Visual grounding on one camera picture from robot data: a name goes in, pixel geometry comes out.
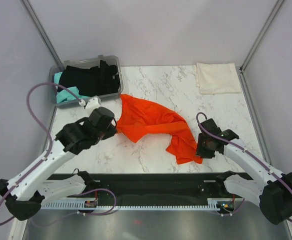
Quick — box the orange t-shirt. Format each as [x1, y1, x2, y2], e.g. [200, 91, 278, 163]
[117, 94, 203, 165]

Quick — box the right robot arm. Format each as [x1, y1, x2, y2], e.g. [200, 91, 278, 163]
[196, 118, 292, 225]

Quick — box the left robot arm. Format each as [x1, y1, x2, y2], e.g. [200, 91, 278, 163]
[0, 106, 117, 221]

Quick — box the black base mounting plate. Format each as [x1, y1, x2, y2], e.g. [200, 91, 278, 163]
[47, 171, 261, 207]

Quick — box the black garment in bin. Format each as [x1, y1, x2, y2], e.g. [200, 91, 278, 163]
[59, 60, 120, 97]

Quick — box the teal garment in bin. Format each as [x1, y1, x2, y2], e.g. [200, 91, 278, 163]
[54, 72, 87, 104]

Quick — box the cream folded cloth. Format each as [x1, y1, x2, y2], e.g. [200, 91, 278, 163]
[195, 62, 241, 95]

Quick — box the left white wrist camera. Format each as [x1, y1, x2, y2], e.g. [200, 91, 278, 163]
[79, 96, 101, 111]

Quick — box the right aluminium frame post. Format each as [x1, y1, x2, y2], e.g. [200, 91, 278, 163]
[239, 0, 286, 73]

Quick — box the aluminium frame post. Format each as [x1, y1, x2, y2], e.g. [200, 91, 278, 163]
[20, 0, 65, 70]
[239, 0, 286, 73]

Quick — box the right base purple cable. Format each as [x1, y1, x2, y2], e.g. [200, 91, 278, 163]
[215, 195, 245, 218]

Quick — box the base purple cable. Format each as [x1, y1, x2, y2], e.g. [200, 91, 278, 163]
[77, 188, 118, 217]
[215, 195, 245, 218]

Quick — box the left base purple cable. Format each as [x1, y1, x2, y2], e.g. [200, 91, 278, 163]
[77, 188, 118, 217]

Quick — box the white slotted cable duct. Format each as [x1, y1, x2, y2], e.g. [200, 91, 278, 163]
[40, 198, 244, 211]

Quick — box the left aluminium frame post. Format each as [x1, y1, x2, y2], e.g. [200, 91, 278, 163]
[20, 0, 65, 70]

